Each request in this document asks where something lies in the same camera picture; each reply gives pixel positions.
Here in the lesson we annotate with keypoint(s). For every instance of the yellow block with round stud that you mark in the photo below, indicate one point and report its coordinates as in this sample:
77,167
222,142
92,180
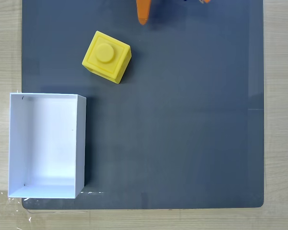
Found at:
103,56

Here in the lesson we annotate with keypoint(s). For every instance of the white open cardboard box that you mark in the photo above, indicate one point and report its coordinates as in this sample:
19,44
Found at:
50,143

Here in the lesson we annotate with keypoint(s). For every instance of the dark grey table mat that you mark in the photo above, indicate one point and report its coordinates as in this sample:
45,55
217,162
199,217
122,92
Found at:
182,119

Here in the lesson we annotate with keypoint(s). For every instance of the clear adhesive tape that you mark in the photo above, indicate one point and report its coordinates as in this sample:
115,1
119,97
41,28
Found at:
0,198

